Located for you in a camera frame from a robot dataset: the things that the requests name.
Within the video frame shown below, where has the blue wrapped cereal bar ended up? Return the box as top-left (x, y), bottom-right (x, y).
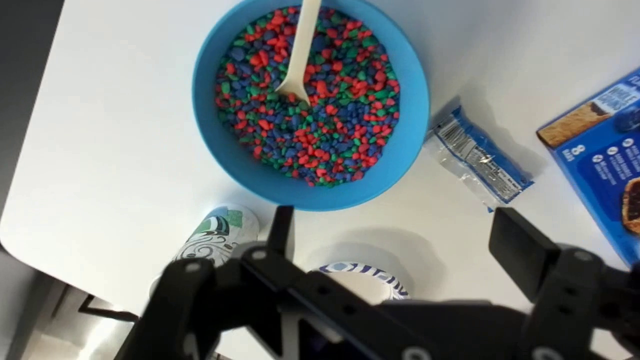
top-left (427, 99), bottom-right (536, 216)

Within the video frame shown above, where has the white plastic spoon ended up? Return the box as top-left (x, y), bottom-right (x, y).
top-left (274, 0), bottom-right (325, 105)

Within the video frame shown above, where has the red green blue cereal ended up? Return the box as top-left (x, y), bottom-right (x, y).
top-left (215, 6), bottom-right (402, 189)

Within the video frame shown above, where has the blue cereal bar box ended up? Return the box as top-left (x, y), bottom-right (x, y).
top-left (536, 67), bottom-right (640, 268)

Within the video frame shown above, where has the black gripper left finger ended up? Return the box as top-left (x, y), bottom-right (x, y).
top-left (117, 204), bottom-right (429, 360)

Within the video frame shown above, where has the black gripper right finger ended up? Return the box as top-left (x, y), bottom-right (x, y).
top-left (489, 207), bottom-right (640, 360)

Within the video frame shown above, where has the patterned paper cup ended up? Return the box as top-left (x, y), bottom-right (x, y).
top-left (174, 204), bottom-right (263, 271)

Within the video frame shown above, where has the blue plastic bowl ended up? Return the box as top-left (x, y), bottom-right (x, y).
top-left (190, 0), bottom-right (433, 215)

